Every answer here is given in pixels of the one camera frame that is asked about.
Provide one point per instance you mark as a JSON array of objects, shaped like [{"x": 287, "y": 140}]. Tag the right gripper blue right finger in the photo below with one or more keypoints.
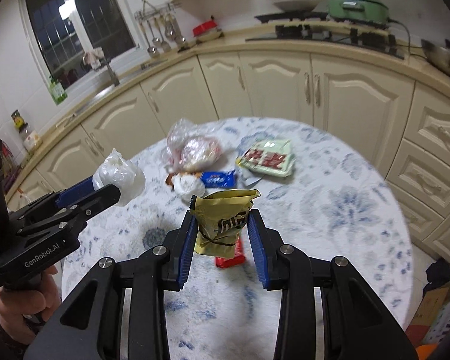
[{"x": 356, "y": 324}]

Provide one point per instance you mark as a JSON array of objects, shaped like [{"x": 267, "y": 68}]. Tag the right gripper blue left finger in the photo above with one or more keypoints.
[{"x": 88, "y": 323}]

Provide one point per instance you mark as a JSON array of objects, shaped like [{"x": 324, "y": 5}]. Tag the clear plastic food bag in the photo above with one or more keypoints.
[{"x": 191, "y": 147}]

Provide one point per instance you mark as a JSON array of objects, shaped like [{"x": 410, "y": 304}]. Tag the person's left hand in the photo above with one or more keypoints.
[{"x": 13, "y": 305}]

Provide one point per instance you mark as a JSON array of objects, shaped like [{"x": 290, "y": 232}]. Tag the kitchen window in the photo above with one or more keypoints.
[{"x": 64, "y": 30}]

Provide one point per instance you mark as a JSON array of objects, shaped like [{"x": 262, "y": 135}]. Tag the blue brown wafer wrapper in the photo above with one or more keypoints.
[{"x": 219, "y": 180}]

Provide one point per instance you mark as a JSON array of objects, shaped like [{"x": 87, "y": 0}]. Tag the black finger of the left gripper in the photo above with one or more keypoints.
[{"x": 90, "y": 206}]

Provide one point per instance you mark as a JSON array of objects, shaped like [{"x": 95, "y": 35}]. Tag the red lidded bowl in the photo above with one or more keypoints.
[{"x": 207, "y": 31}]

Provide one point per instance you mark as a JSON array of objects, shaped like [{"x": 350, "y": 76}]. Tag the green dish soap bottle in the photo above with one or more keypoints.
[{"x": 56, "y": 90}]

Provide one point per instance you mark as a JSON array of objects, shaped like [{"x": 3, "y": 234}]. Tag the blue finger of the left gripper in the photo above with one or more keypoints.
[{"x": 73, "y": 194}]

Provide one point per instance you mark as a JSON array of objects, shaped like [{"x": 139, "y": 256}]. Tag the cream lower kitchen cabinets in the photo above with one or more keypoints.
[{"x": 393, "y": 113}]

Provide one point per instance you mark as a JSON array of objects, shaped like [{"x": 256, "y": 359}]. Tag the black cloth on floor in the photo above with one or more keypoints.
[{"x": 437, "y": 276}]

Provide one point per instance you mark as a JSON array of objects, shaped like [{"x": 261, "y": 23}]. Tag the green instant noodle packet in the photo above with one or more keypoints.
[{"x": 269, "y": 158}]

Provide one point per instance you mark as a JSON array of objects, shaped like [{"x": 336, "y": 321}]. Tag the brown cardboard box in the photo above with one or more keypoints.
[{"x": 426, "y": 313}]

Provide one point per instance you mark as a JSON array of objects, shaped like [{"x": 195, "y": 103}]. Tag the black gas stove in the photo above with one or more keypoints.
[{"x": 316, "y": 26}]

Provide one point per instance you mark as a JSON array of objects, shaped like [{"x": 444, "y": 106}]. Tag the white plastic bag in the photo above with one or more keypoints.
[{"x": 123, "y": 174}]

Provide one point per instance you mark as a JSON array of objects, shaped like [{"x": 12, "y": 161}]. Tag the faucet with cloth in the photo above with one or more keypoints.
[{"x": 95, "y": 59}]

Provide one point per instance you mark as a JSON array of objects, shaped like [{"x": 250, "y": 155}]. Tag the green electric cooker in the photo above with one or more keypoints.
[{"x": 369, "y": 12}]

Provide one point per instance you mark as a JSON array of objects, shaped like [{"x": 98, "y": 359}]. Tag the yellow snack packet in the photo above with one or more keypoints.
[{"x": 221, "y": 217}]

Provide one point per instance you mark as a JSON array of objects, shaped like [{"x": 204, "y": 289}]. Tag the white crumpled tissue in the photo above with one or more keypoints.
[{"x": 186, "y": 185}]

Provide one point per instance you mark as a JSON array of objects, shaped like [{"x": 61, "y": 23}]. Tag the steel wok pan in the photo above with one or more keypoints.
[{"x": 437, "y": 55}]

